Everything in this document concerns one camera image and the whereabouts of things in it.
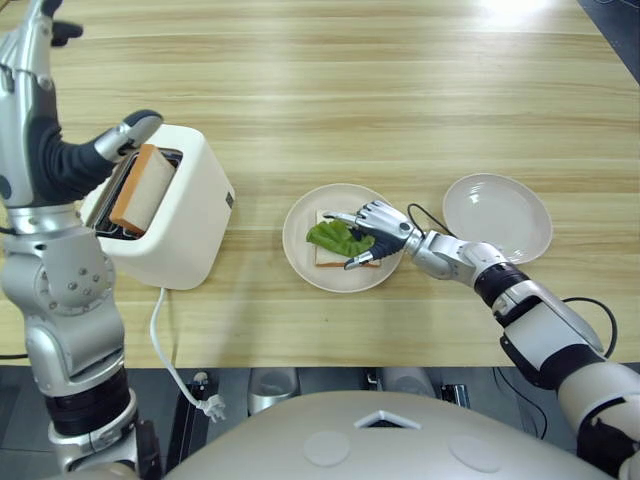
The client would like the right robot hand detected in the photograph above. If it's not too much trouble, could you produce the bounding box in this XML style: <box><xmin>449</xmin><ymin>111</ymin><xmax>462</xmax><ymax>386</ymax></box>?
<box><xmin>322</xmin><ymin>199</ymin><xmax>416</xmax><ymax>272</ymax></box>

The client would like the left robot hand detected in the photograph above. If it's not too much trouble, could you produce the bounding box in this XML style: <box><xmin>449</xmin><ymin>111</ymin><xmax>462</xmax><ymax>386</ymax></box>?
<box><xmin>0</xmin><ymin>0</ymin><xmax>164</xmax><ymax>209</ymax></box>

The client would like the green lettuce leaf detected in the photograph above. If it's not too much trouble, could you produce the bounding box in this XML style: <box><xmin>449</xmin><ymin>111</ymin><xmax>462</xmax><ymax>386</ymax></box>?
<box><xmin>305</xmin><ymin>221</ymin><xmax>377</xmax><ymax>257</ymax></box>

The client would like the bread slice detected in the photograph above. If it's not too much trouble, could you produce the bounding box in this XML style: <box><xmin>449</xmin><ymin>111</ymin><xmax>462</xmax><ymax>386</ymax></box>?
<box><xmin>109</xmin><ymin>143</ymin><xmax>178</xmax><ymax>238</ymax></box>
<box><xmin>313</xmin><ymin>208</ymin><xmax>382</xmax><ymax>269</ymax></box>

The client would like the beige plate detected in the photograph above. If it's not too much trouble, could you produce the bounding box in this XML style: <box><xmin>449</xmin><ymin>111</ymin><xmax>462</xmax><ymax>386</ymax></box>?
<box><xmin>282</xmin><ymin>183</ymin><xmax>406</xmax><ymax>294</ymax></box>

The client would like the white plate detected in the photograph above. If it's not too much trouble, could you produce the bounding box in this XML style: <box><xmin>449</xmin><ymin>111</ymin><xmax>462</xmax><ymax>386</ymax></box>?
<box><xmin>442</xmin><ymin>172</ymin><xmax>554</xmax><ymax>266</ymax></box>

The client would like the cream toaster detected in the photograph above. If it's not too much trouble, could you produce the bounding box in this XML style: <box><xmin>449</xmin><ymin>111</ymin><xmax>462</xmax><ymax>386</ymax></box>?
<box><xmin>79</xmin><ymin>123</ymin><xmax>237</xmax><ymax>292</ymax></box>

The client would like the robot body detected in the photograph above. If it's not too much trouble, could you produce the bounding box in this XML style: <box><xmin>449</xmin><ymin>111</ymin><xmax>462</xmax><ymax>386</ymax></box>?
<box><xmin>164</xmin><ymin>389</ymin><xmax>622</xmax><ymax>480</ymax></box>

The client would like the white cord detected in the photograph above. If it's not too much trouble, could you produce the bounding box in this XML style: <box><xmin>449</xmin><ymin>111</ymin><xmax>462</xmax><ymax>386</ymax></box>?
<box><xmin>149</xmin><ymin>286</ymin><xmax>228</xmax><ymax>424</ymax></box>

